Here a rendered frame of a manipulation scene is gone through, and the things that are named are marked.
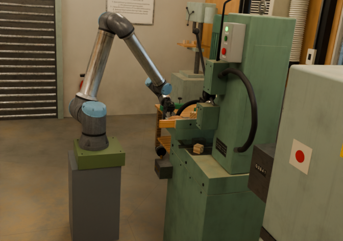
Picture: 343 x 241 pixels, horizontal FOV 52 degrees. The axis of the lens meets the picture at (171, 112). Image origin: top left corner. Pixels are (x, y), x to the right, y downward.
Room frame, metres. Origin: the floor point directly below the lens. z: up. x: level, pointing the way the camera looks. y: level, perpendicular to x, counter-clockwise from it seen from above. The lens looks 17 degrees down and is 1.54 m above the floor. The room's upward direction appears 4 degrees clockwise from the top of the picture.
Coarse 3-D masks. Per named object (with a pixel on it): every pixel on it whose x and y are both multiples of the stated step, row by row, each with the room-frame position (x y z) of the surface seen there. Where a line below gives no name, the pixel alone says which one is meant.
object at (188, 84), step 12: (192, 12) 4.24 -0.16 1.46; (204, 12) 4.07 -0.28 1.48; (216, 12) 3.98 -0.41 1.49; (192, 24) 4.43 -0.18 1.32; (192, 48) 4.27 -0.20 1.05; (180, 72) 4.37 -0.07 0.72; (192, 72) 4.33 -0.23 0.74; (180, 84) 4.07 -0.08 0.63; (192, 84) 4.03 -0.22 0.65; (180, 96) 4.04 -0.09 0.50; (192, 96) 4.04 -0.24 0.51
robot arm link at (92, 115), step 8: (88, 104) 2.06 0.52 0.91; (96, 104) 2.08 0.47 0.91; (104, 104) 2.10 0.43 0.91; (80, 112) 2.07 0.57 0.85; (88, 112) 2.00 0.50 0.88; (96, 112) 2.00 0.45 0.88; (104, 112) 2.04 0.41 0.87; (80, 120) 2.06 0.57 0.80; (88, 120) 1.99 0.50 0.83; (96, 120) 2.00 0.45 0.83; (104, 120) 2.04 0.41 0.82; (88, 128) 1.99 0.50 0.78; (96, 128) 2.00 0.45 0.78; (104, 128) 2.04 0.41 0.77
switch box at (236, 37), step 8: (224, 24) 1.55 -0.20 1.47; (232, 24) 1.49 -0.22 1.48; (240, 24) 1.49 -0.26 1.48; (224, 32) 1.54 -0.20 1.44; (232, 32) 1.48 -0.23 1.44; (240, 32) 1.49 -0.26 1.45; (224, 40) 1.54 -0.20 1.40; (232, 40) 1.47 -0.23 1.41; (240, 40) 1.49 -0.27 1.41; (232, 48) 1.48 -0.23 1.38; (240, 48) 1.49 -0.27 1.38; (232, 56) 1.48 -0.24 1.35; (240, 56) 1.49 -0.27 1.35
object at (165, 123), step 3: (159, 120) 1.77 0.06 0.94; (162, 120) 1.77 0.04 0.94; (165, 120) 1.77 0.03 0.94; (168, 120) 1.77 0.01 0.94; (171, 120) 1.78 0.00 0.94; (174, 120) 1.78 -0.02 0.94; (159, 123) 1.77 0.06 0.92; (162, 123) 1.76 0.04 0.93; (165, 123) 1.77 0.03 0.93; (168, 123) 1.77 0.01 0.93; (171, 123) 1.78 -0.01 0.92; (174, 123) 1.78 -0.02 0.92; (159, 126) 1.76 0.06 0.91; (162, 126) 1.76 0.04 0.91; (165, 126) 1.77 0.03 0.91; (168, 126) 1.77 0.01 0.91; (171, 126) 1.78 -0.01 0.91
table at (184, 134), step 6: (174, 132) 1.77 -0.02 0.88; (180, 132) 1.76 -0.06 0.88; (186, 132) 1.77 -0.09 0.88; (192, 132) 1.78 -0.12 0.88; (198, 132) 1.79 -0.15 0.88; (204, 132) 1.80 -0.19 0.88; (210, 132) 1.82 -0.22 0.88; (174, 138) 1.77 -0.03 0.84; (180, 138) 1.76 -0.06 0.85; (186, 138) 1.77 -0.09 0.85
